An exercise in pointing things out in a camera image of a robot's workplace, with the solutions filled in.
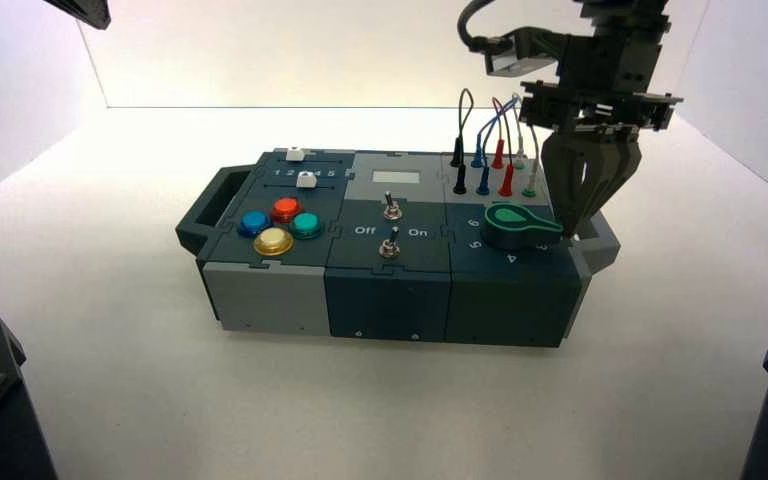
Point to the white slider cap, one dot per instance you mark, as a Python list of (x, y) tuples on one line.
[(294, 154), (306, 180)]

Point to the green rotary knob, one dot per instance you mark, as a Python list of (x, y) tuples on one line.
[(513, 225)]

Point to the blue push button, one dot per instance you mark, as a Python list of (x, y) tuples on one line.
[(253, 222)]

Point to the red push button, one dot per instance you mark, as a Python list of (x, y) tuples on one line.
[(286, 208)]

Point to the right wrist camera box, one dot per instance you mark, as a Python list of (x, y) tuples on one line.
[(523, 53)]

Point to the dark teal grey control box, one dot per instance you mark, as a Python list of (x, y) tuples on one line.
[(384, 301)]

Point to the metal toggle switch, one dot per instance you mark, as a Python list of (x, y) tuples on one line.
[(388, 248), (391, 210)]

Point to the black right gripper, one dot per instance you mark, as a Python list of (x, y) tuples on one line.
[(606, 73)]

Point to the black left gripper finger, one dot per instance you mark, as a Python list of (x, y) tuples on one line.
[(86, 10)]

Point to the yellow push button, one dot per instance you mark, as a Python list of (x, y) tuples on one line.
[(272, 241)]

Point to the teal push button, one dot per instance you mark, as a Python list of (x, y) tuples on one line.
[(305, 225)]

